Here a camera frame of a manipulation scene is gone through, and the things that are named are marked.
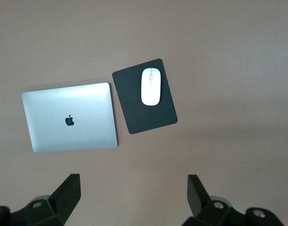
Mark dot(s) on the silver laptop with apple logo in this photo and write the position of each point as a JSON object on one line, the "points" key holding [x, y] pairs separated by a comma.
{"points": [[70, 103]]}

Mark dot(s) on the white computer mouse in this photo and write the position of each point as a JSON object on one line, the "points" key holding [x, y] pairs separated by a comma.
{"points": [[150, 91]]}

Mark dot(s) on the black mouse pad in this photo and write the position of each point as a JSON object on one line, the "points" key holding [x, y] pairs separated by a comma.
{"points": [[129, 110]]}

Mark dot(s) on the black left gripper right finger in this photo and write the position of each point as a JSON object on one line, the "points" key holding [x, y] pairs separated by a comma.
{"points": [[205, 212]]}

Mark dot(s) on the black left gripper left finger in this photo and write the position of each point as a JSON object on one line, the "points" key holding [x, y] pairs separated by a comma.
{"points": [[61, 202]]}

